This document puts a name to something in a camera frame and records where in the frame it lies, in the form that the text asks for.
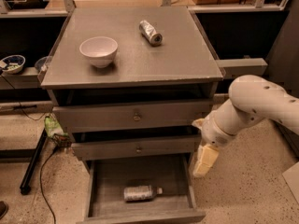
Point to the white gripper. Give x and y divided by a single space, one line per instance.
213 132

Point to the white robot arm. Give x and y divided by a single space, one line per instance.
251 99

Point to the top grey drawer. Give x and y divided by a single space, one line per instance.
112 117

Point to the bottom grey open drawer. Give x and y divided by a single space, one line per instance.
109 178

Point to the grey wooden drawer cabinet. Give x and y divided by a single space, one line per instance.
181 68

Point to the middle grey drawer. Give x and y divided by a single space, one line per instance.
136 147

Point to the grey side shelf beam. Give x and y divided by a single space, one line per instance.
239 67

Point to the white floor board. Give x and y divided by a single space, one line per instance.
291 177

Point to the silver metal can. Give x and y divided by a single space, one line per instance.
149 32

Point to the white ceramic bowl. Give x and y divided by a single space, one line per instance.
99 51

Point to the green snack bag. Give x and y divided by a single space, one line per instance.
54 130

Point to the small glass bowl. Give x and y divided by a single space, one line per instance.
43 64

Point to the black metal table leg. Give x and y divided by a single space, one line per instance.
25 184

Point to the grey left low shelf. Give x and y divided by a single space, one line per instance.
26 79

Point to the blue patterned bowl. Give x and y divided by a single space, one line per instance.
12 64

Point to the dark shoe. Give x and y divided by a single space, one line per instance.
3 208

